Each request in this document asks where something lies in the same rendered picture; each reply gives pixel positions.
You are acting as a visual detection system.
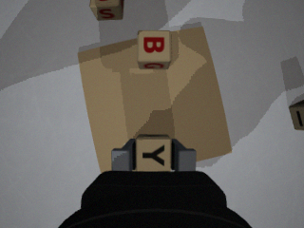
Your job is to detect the tan flat mat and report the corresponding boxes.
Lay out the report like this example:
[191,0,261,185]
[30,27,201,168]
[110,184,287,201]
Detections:
[78,27,232,173]

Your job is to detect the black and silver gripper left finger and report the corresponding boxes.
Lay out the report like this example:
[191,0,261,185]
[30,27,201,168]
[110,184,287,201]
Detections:
[111,139,136,171]

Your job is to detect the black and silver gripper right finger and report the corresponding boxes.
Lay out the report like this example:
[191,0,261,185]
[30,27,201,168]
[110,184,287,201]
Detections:
[171,139,197,171]

